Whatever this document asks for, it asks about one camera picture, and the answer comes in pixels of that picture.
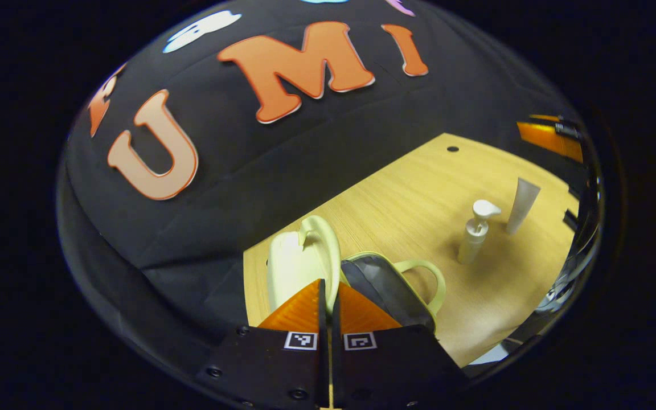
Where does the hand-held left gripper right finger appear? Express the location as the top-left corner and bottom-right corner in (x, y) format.
(331, 282), (469, 408)

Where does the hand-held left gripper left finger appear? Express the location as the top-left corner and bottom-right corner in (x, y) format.
(194, 279), (329, 408)

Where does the white squeeze tube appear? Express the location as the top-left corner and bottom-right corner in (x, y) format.
(505, 177), (542, 235)

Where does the pale yellow suitcase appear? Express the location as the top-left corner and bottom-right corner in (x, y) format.
(265, 215), (447, 334)

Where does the white pump bottle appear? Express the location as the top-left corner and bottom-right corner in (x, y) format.
(457, 200), (502, 265)

